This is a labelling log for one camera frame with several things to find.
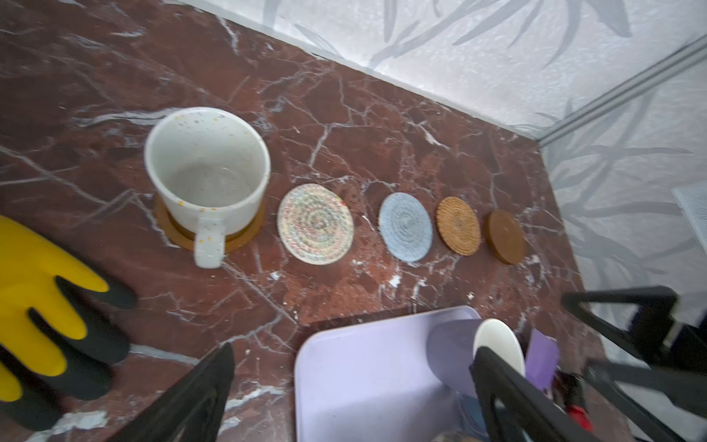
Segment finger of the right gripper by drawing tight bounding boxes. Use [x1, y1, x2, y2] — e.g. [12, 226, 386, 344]
[584, 359, 706, 441]
[562, 285, 679, 365]

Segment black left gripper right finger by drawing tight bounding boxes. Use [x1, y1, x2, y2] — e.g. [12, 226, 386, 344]
[471, 347, 597, 441]

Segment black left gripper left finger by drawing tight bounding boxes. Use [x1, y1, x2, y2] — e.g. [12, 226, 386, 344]
[110, 344, 235, 441]

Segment purple mug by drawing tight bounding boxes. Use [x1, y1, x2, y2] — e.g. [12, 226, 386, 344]
[426, 319, 526, 398]

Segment grey woven round coaster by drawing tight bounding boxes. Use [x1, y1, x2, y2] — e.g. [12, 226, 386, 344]
[379, 193, 433, 263]

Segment multicolour woven round coaster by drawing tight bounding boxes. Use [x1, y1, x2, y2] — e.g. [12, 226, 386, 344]
[277, 183, 355, 265]

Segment white speckled mug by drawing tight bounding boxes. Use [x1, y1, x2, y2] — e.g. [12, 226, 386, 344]
[144, 107, 272, 269]

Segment light blue mug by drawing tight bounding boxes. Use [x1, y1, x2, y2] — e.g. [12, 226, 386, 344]
[457, 393, 489, 441]

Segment purple pink spatula scoop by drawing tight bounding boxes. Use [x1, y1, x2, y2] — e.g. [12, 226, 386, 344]
[525, 329, 560, 392]

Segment lavender plastic tray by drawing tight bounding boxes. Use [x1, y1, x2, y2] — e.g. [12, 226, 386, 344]
[294, 306, 479, 441]

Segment yellow work glove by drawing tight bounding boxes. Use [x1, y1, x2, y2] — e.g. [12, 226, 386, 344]
[1, 217, 137, 431]

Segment white wire mesh basket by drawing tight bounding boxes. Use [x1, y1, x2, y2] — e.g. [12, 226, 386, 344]
[672, 180, 707, 250]

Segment aluminium frame rail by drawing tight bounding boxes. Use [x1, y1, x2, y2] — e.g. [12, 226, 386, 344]
[537, 36, 706, 147]

